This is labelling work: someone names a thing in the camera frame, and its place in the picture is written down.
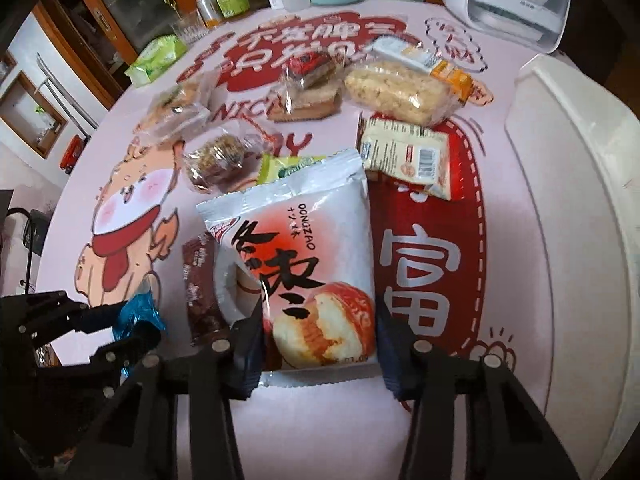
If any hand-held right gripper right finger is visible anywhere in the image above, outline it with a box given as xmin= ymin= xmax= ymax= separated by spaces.
xmin=375 ymin=304 xmax=581 ymax=480

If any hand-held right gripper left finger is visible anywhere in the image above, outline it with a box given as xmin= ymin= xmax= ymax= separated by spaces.
xmin=65 ymin=302 xmax=267 ymax=480

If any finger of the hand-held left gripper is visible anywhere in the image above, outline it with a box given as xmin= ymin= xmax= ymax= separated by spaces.
xmin=87 ymin=322 xmax=163 ymax=396
xmin=0 ymin=291 xmax=123 ymax=356

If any blue foil snack packet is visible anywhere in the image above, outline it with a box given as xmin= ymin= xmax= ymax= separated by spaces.
xmin=112 ymin=290 xmax=167 ymax=376

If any brown chocolate snack packet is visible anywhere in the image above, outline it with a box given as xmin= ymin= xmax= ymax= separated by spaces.
xmin=181 ymin=232 xmax=232 ymax=347

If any white red bread packet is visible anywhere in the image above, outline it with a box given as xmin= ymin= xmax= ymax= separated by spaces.
xmin=196 ymin=149 xmax=378 ymax=388

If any green snack packet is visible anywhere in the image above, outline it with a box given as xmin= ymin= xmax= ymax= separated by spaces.
xmin=257 ymin=154 xmax=327 ymax=187

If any cream snack packet with barcode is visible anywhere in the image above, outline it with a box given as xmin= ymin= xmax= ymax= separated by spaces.
xmin=357 ymin=115 xmax=453 ymax=202

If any white plastic bin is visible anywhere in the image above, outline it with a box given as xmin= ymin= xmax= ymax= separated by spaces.
xmin=504 ymin=54 xmax=640 ymax=461

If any clear bag of yellow puffs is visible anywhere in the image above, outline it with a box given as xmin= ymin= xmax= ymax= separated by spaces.
xmin=345 ymin=60 xmax=463 ymax=128

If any orange white snack packet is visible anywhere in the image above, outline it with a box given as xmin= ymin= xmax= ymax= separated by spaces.
xmin=372 ymin=35 xmax=474 ymax=106

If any black chair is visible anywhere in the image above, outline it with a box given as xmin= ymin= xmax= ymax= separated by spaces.
xmin=0 ymin=187 xmax=51 ymax=295

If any red object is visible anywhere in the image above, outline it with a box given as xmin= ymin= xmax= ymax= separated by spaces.
xmin=59 ymin=135 xmax=89 ymax=175

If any clear-wrapped brown oat cake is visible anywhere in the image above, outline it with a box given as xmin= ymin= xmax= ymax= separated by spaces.
xmin=182 ymin=127 xmax=267 ymax=196

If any clear-wrapped pastry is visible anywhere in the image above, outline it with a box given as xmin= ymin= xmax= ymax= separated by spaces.
xmin=137 ymin=76 xmax=222 ymax=145

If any clear-wrapped sandwich cake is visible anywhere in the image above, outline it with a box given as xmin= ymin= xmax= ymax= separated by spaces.
xmin=267 ymin=80 xmax=346 ymax=123

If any green tissue pack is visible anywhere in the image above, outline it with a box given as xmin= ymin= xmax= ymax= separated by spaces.
xmin=125 ymin=35 xmax=188 ymax=88

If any red-wrapped cake packet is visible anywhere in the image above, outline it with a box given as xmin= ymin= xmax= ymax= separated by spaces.
xmin=282 ymin=51 xmax=342 ymax=92

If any glass cup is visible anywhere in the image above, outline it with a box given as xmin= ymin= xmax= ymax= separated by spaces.
xmin=172 ymin=10 xmax=209 ymax=45

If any small metal can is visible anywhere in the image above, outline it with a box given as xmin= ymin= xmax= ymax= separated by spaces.
xmin=196 ymin=0 xmax=224 ymax=30

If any white clear-fronted storage box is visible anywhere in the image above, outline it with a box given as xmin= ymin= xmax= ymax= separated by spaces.
xmin=440 ymin=0 xmax=574 ymax=56

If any wooden framed wall niche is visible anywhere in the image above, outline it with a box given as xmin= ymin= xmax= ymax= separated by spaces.
xmin=0 ymin=70 xmax=69 ymax=159

